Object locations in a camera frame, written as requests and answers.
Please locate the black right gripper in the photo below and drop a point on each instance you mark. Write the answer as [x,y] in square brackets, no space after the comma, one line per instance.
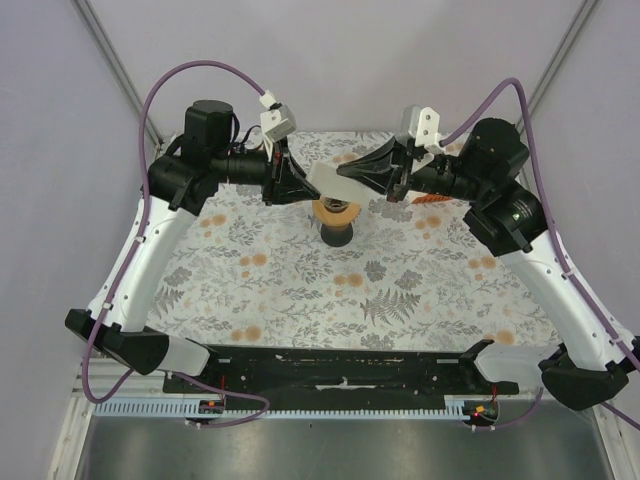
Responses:
[372,167]

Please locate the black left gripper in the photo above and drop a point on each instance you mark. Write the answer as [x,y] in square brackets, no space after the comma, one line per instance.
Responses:
[284,179]

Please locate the white paper coffee filter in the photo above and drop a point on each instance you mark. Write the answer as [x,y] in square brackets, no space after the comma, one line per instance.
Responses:
[324,178]

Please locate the round wooden dripper base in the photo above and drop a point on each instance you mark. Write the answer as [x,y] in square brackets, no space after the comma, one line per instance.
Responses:
[333,218]

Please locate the clear glass dripper cone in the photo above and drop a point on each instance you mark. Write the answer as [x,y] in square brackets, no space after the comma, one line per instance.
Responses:
[334,205]

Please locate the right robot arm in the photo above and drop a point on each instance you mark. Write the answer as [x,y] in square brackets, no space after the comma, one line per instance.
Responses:
[594,358]

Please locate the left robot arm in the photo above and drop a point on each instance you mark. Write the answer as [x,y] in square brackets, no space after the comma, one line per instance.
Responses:
[180,182]

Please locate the orange packet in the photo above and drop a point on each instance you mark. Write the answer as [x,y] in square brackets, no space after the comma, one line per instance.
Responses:
[430,198]

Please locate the dark carafe with red rim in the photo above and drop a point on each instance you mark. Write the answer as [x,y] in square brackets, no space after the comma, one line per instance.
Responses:
[336,236]

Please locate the floral patterned table mat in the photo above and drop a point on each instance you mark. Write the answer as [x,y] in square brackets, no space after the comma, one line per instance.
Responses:
[412,278]

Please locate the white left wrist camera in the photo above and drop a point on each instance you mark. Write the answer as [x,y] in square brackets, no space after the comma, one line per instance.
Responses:
[277,121]

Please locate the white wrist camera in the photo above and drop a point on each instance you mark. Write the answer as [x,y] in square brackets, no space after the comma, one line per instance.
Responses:
[421,126]
[277,121]

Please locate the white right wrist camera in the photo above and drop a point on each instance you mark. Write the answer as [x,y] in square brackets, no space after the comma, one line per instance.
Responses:
[421,126]

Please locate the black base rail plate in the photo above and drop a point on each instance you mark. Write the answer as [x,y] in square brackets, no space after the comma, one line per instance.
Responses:
[337,377]

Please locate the white slotted cable duct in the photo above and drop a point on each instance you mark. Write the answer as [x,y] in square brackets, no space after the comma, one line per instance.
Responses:
[202,409]

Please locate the aluminium frame post right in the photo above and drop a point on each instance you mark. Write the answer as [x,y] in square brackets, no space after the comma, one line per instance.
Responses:
[564,47]

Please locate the aluminium frame post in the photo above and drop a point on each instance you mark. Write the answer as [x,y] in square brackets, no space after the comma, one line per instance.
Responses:
[564,47]
[106,49]

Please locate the aluminium frame post left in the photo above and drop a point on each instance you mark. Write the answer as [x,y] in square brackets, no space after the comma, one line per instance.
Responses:
[106,49]

